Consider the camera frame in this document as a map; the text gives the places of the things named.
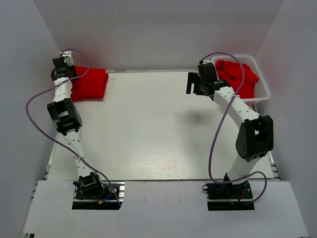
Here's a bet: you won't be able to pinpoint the red shirts in basket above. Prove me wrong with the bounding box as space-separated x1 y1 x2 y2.
215 60 259 99

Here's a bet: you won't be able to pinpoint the red t shirt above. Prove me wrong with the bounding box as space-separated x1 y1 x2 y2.
71 68 108 95
71 93 104 102

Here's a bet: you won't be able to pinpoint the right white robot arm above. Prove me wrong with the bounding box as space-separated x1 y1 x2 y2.
186 61 273 198

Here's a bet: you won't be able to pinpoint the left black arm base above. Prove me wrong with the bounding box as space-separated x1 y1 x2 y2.
72 172 125 210

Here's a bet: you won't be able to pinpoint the folded red t shirt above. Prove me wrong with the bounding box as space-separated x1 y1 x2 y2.
71 93 104 102

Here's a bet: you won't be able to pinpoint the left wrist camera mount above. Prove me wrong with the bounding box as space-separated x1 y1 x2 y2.
59 50 74 66

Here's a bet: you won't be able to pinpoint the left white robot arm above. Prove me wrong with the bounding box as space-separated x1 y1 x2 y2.
47 51 90 177

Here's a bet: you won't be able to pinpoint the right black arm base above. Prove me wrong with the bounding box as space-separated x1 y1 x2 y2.
202 181 255 211

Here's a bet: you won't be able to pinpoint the white plastic basket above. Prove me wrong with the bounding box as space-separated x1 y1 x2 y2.
211 55 270 105

